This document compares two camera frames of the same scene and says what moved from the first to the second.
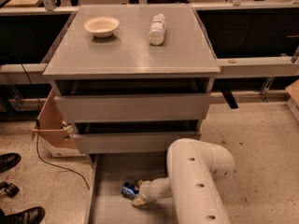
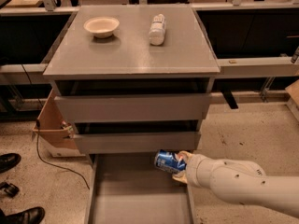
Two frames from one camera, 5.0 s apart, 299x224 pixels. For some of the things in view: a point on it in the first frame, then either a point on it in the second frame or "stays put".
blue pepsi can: x=129 y=190 -> x=169 y=161
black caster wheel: x=9 y=189 stays put
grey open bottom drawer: x=105 y=202 stays put
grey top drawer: x=134 y=108 stays put
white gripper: x=149 y=189 -> x=195 y=169
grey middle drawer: x=127 y=144 stays put
